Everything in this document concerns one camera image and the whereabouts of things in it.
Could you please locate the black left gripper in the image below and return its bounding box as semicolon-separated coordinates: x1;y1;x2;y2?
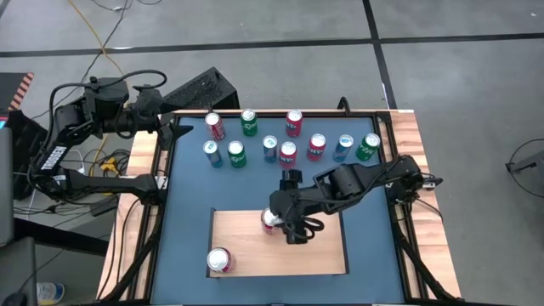
128;87;195;151

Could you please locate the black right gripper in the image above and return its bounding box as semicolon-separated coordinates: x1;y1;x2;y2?
270;168;325;246

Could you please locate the red Coca-Cola can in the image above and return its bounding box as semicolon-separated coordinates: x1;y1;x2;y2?
260;207;285;236
206;246;235;274
204;111;226;142

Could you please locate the red Fanta can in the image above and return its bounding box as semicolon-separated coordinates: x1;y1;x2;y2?
306;133;327;162
278;140;298;170
285;109;304;139

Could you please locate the blue silver Red Bull can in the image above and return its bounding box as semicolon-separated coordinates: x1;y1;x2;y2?
331;133;355;164
202;140;225;169
262;134;279;164

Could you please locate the light wooden board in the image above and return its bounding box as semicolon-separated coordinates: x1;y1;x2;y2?
205;205;349;280

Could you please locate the blue table mat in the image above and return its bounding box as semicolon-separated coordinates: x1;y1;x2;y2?
150;116;407;305

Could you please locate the green Sprite can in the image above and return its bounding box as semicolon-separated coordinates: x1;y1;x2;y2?
240;108;259;138
354;133;382;162
226;139;248;169

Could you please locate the black power adapter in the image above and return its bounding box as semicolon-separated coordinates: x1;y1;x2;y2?
87;197;120;218

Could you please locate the black plastic crate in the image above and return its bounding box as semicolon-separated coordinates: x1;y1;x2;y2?
6;109;56;201

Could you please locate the black metal base beam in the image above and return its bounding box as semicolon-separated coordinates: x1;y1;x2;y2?
12;218;110;256

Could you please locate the orange black striped panel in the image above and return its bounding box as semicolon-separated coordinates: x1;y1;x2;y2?
0;71;35;114

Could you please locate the grey cabinet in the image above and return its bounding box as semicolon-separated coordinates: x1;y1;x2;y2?
0;127;14;247

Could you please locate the white blue yellow canister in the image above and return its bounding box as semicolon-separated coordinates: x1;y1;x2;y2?
36;281;65;306

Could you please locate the black floor cable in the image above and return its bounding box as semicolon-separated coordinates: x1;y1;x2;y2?
29;0;165;121

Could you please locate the yellow cable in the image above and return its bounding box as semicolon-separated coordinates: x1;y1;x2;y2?
67;0;125;175

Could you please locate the black metal table frame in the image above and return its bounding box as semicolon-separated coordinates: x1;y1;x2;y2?
95;109;462;306

